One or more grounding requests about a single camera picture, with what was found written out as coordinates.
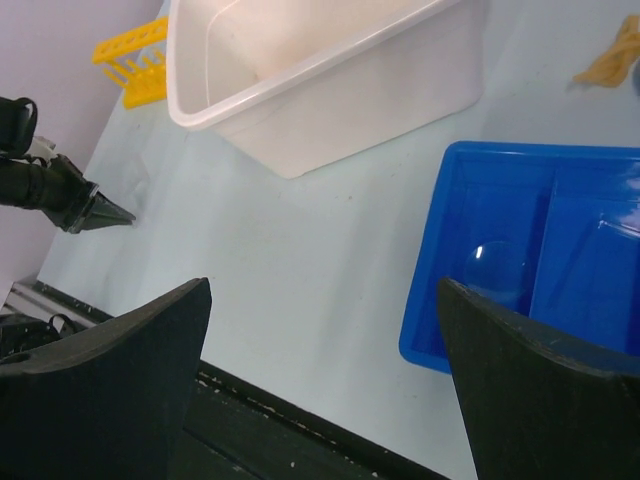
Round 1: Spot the yellow test tube rack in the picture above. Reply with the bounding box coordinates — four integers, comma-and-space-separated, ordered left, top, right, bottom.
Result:
92, 16, 169, 110

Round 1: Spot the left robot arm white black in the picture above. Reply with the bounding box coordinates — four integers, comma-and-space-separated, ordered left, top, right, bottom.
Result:
1, 97, 136, 234

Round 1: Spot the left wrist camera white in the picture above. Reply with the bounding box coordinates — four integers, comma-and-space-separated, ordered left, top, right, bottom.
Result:
28, 136, 56, 161

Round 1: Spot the small tan rubber piece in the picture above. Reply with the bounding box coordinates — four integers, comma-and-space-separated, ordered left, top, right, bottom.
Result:
572, 15, 639, 88

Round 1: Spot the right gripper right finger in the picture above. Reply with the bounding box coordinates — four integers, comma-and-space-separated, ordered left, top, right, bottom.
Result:
437, 278, 639, 479

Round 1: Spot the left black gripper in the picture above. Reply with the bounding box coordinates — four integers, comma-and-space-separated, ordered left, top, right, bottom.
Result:
1, 155, 136, 234

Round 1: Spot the white plastic tub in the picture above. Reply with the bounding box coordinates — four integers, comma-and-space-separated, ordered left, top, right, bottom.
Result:
166, 1, 485, 179

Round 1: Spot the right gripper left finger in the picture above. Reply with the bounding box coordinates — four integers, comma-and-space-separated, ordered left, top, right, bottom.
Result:
1, 278, 211, 479

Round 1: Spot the clear watch glass dish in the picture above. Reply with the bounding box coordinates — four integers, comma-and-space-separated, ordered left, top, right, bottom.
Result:
462, 240, 531, 310

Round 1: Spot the blue compartment tray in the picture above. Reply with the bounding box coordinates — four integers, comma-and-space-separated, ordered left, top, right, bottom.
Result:
399, 141, 639, 373

